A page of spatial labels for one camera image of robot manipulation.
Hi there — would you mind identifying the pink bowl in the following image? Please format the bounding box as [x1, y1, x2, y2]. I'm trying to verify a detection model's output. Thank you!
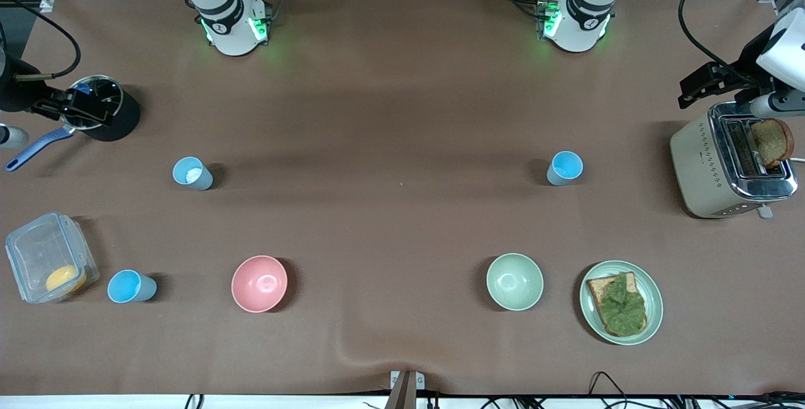
[231, 255, 289, 313]

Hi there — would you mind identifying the black looped floor cable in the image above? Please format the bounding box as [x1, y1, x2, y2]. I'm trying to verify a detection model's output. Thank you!
[588, 371, 630, 409]

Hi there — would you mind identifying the toast slice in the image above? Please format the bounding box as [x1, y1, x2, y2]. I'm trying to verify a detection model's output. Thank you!
[586, 272, 648, 337]

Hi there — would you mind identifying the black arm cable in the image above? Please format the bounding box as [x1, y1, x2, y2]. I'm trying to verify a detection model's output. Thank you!
[677, 0, 755, 76]
[0, 0, 82, 81]

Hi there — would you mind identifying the blue handled utensil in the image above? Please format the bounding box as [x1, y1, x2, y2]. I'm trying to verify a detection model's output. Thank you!
[5, 126, 75, 172]

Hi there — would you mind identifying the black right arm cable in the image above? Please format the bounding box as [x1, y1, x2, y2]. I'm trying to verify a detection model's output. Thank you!
[0, 0, 82, 81]

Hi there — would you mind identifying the brown bread slice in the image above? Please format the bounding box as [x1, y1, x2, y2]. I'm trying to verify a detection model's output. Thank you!
[750, 118, 796, 169]

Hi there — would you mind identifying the blue cup with white inside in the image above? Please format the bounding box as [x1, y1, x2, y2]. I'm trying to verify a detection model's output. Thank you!
[172, 156, 214, 191]

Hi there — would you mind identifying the green lettuce leaf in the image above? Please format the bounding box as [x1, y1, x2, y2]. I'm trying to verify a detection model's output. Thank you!
[597, 272, 647, 336]

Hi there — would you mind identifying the black cylindrical pot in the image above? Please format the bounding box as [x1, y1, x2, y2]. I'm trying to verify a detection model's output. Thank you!
[65, 74, 141, 142]

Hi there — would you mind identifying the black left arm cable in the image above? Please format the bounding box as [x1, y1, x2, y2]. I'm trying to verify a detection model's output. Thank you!
[677, 0, 755, 76]

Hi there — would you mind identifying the metal table clamp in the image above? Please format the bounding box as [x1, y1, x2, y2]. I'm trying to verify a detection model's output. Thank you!
[390, 370, 426, 409]

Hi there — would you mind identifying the cream and chrome toaster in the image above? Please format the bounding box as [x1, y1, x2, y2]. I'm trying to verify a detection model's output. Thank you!
[669, 101, 799, 220]

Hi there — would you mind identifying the pale green bowl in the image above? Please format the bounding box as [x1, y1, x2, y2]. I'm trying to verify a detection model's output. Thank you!
[486, 252, 545, 311]

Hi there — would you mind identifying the clear plastic food container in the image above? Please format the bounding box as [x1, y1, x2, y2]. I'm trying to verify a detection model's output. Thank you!
[5, 211, 100, 304]

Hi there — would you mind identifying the yellow round food piece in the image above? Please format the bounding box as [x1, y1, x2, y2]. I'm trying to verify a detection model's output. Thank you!
[45, 264, 87, 296]

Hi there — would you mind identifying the pale green plate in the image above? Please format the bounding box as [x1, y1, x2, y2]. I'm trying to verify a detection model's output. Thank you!
[579, 260, 664, 346]

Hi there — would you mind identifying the blue plastic cup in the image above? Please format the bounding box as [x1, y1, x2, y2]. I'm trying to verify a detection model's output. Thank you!
[546, 150, 584, 186]
[107, 269, 158, 304]

